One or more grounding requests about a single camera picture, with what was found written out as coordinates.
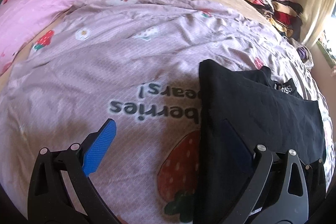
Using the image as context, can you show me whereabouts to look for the black sweater orange cuffs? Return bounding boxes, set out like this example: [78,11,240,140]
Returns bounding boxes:
[194,60,326,223]

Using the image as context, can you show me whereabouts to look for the pile of folded clothes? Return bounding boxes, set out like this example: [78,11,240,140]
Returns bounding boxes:
[245,0,303,41]

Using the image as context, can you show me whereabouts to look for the patterned cloth on windowsill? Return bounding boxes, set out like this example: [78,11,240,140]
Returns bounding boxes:
[317,31,335,69]

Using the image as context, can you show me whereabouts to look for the purple cloth bundle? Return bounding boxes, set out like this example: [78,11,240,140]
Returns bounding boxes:
[297,47,311,63]

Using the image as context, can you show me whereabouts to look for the lilac strawberry bear duvet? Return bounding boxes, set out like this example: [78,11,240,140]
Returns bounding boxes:
[1,0,335,223]

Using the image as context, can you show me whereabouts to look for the pink quilt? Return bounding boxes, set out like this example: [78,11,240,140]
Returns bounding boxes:
[1,0,79,74]

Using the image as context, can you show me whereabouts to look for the cream curtain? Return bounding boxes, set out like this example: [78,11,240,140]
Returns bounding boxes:
[300,0,335,49]

